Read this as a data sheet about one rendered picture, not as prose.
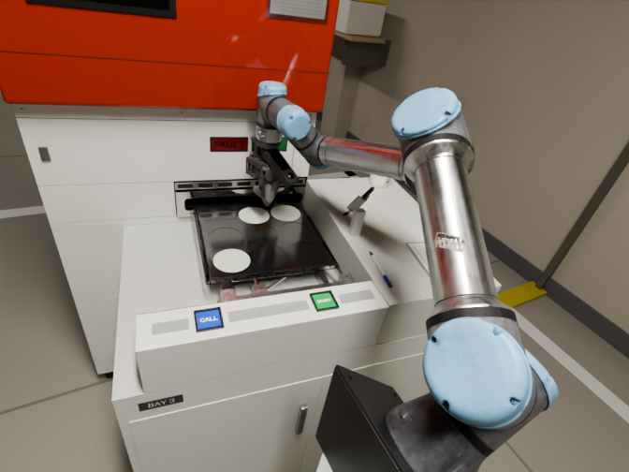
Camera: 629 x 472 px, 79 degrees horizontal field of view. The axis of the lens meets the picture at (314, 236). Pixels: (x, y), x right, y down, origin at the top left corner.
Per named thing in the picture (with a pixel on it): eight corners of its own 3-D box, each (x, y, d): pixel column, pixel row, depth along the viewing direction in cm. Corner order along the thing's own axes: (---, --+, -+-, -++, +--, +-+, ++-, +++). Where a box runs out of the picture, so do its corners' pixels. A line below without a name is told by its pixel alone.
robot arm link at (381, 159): (492, 167, 80) (323, 141, 112) (483, 135, 72) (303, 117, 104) (470, 213, 79) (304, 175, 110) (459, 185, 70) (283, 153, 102)
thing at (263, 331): (142, 357, 86) (134, 315, 78) (359, 317, 105) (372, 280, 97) (142, 394, 79) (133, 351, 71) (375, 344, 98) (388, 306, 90)
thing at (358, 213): (342, 225, 115) (350, 186, 107) (353, 224, 116) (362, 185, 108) (349, 237, 110) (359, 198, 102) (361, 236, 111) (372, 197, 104)
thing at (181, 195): (177, 214, 127) (175, 190, 122) (300, 206, 143) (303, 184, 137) (177, 217, 126) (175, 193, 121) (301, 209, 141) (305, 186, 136)
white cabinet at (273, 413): (151, 376, 170) (123, 227, 123) (344, 337, 204) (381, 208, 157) (153, 546, 123) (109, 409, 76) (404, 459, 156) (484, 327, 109)
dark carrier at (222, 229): (197, 209, 123) (197, 207, 123) (298, 203, 135) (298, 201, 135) (211, 280, 98) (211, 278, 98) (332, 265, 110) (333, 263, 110)
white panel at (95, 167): (52, 226, 118) (11, 95, 95) (300, 210, 146) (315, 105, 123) (51, 232, 115) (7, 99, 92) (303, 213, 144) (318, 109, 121)
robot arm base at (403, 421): (462, 497, 62) (508, 458, 61) (442, 515, 50) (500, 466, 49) (402, 414, 71) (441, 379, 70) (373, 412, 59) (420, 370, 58)
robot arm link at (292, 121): (325, 134, 96) (304, 118, 103) (301, 103, 88) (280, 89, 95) (303, 156, 97) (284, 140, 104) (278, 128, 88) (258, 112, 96)
